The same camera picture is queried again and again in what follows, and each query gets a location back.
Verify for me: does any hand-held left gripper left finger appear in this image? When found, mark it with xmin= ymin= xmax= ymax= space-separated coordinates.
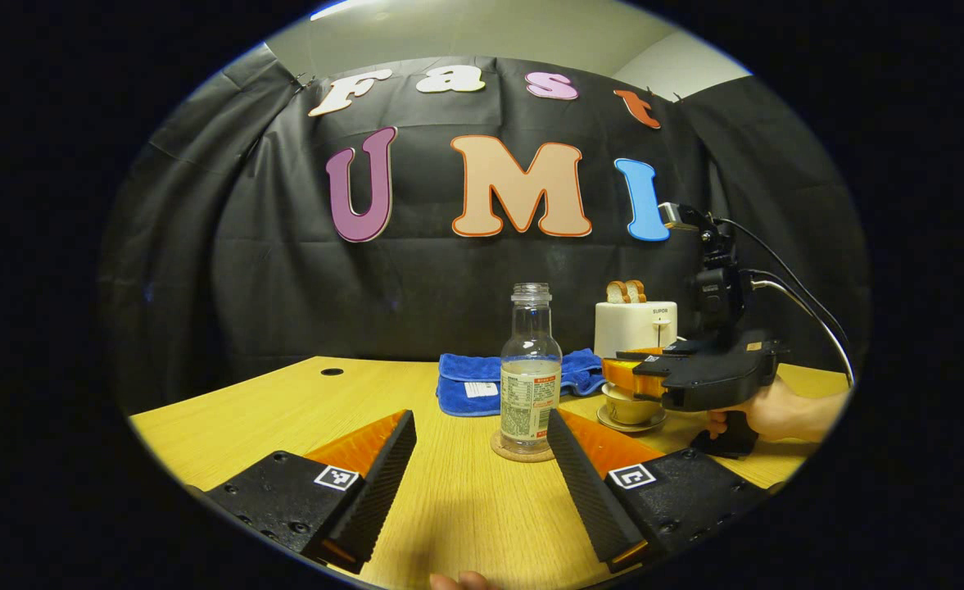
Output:
xmin=201 ymin=409 xmax=419 ymax=574

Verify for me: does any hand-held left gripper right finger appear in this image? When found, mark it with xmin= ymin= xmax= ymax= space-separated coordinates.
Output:
xmin=547 ymin=408 xmax=769 ymax=573

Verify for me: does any cream teacup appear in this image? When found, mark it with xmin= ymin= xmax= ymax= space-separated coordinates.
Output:
xmin=602 ymin=381 xmax=664 ymax=425

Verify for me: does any round wooden coaster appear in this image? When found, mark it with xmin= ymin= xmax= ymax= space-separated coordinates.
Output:
xmin=491 ymin=429 xmax=556 ymax=464

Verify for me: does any clear water bottle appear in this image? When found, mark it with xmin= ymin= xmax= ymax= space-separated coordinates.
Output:
xmin=500 ymin=283 xmax=563 ymax=455

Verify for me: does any white toaster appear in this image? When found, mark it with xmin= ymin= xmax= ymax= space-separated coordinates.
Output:
xmin=594 ymin=300 xmax=679 ymax=360

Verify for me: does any cream saucer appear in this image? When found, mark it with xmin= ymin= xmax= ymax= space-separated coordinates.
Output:
xmin=596 ymin=406 xmax=668 ymax=433

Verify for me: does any blue towel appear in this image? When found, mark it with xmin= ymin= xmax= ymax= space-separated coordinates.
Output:
xmin=437 ymin=348 xmax=608 ymax=417

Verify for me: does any black backdrop cloth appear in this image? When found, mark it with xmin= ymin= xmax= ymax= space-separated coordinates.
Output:
xmin=97 ymin=43 xmax=871 ymax=411

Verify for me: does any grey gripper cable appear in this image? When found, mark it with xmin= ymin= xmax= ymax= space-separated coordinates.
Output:
xmin=748 ymin=277 xmax=857 ymax=388

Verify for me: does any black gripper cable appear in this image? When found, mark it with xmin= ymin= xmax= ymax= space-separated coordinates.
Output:
xmin=715 ymin=217 xmax=853 ymax=361

